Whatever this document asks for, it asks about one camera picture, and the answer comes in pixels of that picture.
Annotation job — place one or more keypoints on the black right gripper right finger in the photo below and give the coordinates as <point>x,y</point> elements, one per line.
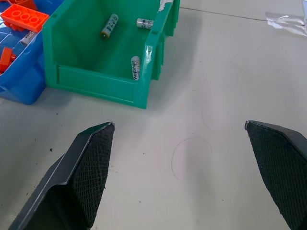
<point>280,163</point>

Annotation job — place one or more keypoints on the green plastic storage bin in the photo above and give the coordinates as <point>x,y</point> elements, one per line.
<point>96,60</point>

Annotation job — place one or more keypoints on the clear plastic bag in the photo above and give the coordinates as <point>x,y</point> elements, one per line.
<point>286,20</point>

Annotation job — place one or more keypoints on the orange toy brick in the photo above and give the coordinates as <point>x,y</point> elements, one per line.
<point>25,17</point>

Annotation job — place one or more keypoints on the blue plastic storage bin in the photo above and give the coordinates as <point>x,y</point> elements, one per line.
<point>21,79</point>

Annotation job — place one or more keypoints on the white battery with black print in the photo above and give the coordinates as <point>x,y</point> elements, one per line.
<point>135,68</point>
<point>109,26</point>
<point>28,38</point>
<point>145,24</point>

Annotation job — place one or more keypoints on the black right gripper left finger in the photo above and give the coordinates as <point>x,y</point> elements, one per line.
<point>88,167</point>

